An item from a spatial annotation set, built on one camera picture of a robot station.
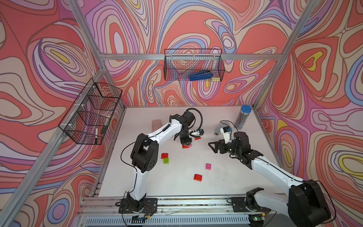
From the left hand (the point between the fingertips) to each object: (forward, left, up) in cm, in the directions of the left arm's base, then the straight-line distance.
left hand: (189, 140), depth 91 cm
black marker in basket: (-7, +50, +17) cm, 53 cm away
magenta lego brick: (-1, -1, -5) cm, 5 cm away
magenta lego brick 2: (-15, -12, -7) cm, 20 cm away
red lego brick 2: (-2, +3, -5) cm, 6 cm away
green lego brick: (-11, +15, -6) cm, 19 cm away
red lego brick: (-8, +16, -7) cm, 19 cm away
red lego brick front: (-21, -5, -7) cm, 23 cm away
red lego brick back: (+7, -7, -8) cm, 13 cm away
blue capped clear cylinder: (+15, -37, +7) cm, 40 cm away
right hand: (-6, -16, +3) cm, 17 cm away
